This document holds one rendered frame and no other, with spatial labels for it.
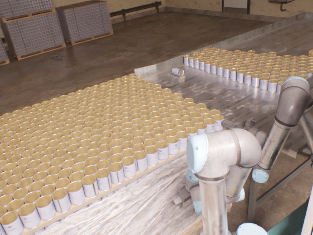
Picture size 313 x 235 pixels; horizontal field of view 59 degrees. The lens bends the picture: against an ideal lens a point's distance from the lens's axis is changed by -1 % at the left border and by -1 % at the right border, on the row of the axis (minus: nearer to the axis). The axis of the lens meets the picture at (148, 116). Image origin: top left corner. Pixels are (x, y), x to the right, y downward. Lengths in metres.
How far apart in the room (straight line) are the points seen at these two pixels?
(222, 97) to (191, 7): 9.55
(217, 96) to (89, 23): 7.39
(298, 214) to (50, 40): 8.11
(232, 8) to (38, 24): 6.02
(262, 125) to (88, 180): 1.06
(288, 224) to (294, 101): 0.58
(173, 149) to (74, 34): 7.79
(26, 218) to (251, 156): 0.89
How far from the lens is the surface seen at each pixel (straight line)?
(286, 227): 1.50
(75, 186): 1.34
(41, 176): 1.47
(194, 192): 1.24
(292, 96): 1.28
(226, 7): 10.24
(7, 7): 8.53
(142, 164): 1.39
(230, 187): 1.16
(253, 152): 0.91
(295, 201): 2.90
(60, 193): 1.33
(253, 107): 1.99
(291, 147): 1.65
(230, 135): 0.89
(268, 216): 2.72
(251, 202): 2.46
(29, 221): 1.28
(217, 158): 0.87
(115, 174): 1.33
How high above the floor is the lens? 2.02
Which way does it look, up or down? 29 degrees down
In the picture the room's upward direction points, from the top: 8 degrees counter-clockwise
